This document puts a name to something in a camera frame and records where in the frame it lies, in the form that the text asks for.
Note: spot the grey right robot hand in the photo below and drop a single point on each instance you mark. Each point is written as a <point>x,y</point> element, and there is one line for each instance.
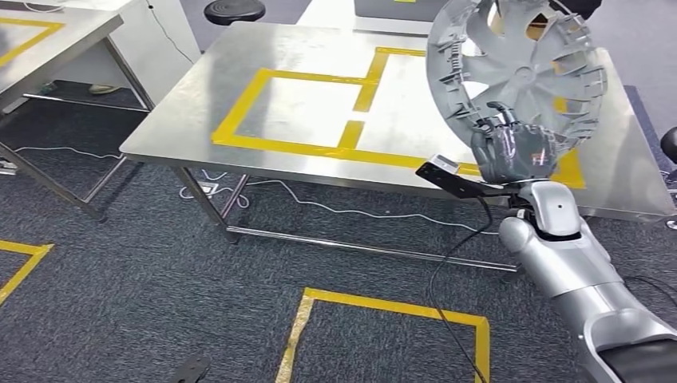
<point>513,156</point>

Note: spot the silver wheel hubcap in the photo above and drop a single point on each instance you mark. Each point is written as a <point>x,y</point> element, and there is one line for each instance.
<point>529,74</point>

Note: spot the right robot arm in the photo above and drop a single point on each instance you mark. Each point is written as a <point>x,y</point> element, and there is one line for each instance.
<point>576,264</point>

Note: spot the steel workbench table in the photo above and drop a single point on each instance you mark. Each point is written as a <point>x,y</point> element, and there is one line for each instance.
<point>317,53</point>

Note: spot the black round stool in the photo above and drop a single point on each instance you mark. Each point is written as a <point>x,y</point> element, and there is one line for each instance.
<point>235,10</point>
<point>670,145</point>

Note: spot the yellow floor tape square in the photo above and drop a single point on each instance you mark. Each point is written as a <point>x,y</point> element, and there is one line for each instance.
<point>402,306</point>
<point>26,247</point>

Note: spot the yellow double tape marking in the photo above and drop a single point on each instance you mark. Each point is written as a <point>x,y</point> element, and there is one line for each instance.
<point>296,149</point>

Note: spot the white table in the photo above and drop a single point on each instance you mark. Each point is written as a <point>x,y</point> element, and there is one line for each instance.
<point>328,16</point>

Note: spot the white cabinet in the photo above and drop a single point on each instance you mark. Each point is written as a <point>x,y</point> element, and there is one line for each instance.
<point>158,47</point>

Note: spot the person's shoe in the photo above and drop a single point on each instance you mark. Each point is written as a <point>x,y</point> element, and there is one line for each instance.
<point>103,89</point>

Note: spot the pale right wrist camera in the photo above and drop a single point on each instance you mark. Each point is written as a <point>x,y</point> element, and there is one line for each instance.
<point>444,163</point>

